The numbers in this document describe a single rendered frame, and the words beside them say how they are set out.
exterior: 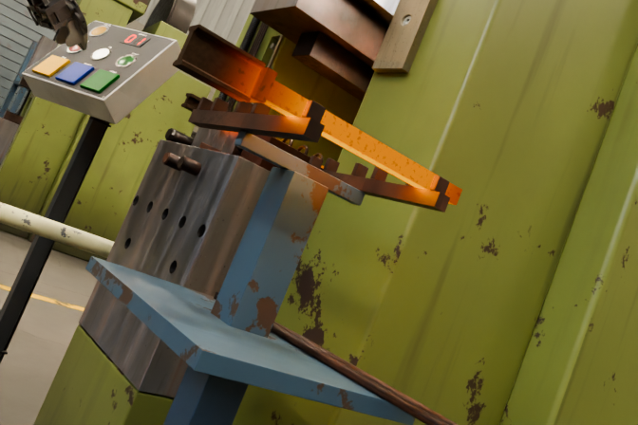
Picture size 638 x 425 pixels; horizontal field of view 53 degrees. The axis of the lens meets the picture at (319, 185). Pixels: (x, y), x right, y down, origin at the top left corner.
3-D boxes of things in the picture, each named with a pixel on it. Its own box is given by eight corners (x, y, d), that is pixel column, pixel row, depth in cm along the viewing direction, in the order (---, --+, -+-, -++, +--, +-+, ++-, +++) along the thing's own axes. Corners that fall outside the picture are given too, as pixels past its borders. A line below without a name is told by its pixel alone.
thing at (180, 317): (194, 371, 58) (202, 350, 59) (84, 268, 92) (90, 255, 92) (412, 426, 75) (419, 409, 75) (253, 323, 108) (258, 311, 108)
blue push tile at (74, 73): (72, 82, 165) (93, 66, 169) (54, 77, 168) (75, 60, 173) (75, 88, 166) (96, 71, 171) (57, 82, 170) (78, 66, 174)
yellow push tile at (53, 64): (48, 74, 170) (69, 59, 174) (31, 69, 174) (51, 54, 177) (51, 80, 171) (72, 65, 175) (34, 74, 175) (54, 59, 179)
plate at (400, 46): (402, 68, 120) (434, -12, 122) (370, 68, 127) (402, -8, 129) (408, 73, 121) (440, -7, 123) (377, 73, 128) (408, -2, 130)
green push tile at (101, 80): (98, 90, 160) (119, 73, 164) (78, 84, 164) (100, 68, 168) (101, 96, 162) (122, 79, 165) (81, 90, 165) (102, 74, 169)
